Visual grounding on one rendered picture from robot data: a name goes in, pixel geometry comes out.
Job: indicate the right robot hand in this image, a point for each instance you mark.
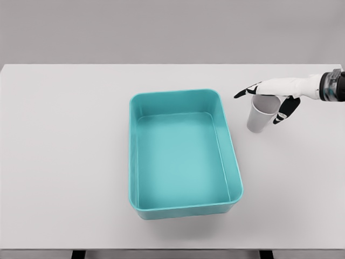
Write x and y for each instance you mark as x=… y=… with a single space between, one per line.
x=277 y=86

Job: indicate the white paper cup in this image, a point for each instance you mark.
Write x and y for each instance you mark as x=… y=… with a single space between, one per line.
x=260 y=114

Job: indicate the teal plastic basket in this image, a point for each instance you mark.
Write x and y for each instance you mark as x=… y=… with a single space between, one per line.
x=183 y=153

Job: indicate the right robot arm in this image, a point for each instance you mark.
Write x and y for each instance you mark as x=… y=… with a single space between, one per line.
x=324 y=85

